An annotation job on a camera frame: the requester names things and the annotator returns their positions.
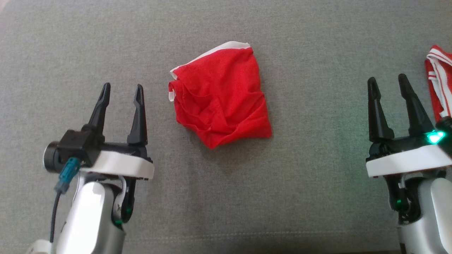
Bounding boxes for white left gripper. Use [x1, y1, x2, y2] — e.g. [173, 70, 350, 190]
[82, 82, 155, 181]

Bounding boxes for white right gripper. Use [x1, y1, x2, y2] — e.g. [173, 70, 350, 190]
[365, 73, 452, 178]

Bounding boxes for red shirt white striped sleeves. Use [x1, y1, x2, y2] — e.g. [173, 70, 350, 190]
[424, 44, 452, 123]

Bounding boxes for red garment white trim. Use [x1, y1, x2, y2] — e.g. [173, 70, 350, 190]
[168, 41, 273, 150]

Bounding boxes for grey fabric sofa seat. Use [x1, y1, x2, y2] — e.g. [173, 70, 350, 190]
[0, 0, 452, 254]

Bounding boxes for blue left camera connector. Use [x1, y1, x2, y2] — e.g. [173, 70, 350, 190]
[54, 157, 82, 194]

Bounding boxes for black left camera cable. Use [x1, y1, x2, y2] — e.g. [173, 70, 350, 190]
[49, 192, 63, 244]

